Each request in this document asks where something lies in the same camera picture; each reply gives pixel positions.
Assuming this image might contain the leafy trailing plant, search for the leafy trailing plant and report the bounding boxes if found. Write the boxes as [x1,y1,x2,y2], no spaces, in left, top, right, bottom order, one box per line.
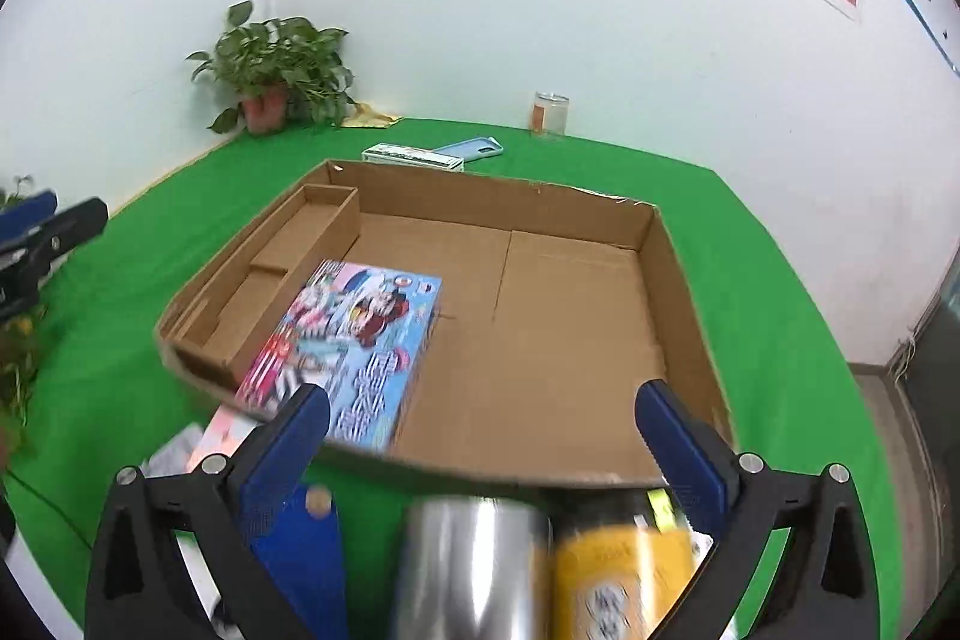
[0,175,47,453]

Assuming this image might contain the yellow green small packet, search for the yellow green small packet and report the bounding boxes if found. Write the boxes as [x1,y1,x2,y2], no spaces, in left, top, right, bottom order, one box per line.
[646,488,680,532]

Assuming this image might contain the silver metal can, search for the silver metal can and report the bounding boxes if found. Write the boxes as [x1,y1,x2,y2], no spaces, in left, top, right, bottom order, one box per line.
[390,496,556,640]

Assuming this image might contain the blue metal stapler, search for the blue metal stapler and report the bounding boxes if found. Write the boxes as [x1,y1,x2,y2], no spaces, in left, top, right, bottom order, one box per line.
[251,484,350,640]

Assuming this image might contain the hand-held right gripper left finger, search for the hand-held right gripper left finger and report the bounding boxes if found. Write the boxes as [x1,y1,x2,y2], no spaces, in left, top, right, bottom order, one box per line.
[85,383,331,640]

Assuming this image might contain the white grey packet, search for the white grey packet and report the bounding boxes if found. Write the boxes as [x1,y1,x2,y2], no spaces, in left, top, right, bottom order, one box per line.
[142,426,207,477]

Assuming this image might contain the green tablecloth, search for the green tablecloth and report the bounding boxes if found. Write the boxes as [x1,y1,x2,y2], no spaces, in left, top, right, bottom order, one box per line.
[0,119,901,640]

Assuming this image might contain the blue phone case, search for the blue phone case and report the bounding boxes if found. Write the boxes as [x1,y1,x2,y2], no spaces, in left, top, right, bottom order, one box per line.
[435,136,505,161]

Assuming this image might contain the brown cardboard box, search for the brown cardboard box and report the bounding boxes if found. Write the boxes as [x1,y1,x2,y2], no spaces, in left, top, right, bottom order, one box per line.
[154,158,740,491]

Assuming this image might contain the colourful printed toy box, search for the colourful printed toy box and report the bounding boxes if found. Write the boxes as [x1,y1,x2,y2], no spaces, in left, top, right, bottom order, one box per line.
[235,260,443,451]

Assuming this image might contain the glass jar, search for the glass jar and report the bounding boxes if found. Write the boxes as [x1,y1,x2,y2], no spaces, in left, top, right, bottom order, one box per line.
[529,91,570,139]

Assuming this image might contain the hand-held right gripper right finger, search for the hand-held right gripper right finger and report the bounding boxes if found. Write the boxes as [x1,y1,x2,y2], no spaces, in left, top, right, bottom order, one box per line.
[635,379,879,640]

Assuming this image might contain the potted green plant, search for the potted green plant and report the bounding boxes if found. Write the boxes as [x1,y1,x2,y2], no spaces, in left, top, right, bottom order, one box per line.
[186,0,359,137]

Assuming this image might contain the grey cabinet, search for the grey cabinet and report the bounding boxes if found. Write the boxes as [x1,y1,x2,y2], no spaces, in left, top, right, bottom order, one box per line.
[892,250,960,401]

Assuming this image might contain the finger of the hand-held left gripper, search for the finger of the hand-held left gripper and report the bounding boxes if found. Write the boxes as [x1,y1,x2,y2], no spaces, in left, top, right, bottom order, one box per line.
[0,197,110,320]
[0,188,59,253]

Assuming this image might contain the white green long box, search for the white green long box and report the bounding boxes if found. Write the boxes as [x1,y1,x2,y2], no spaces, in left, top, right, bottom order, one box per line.
[361,143,464,173]

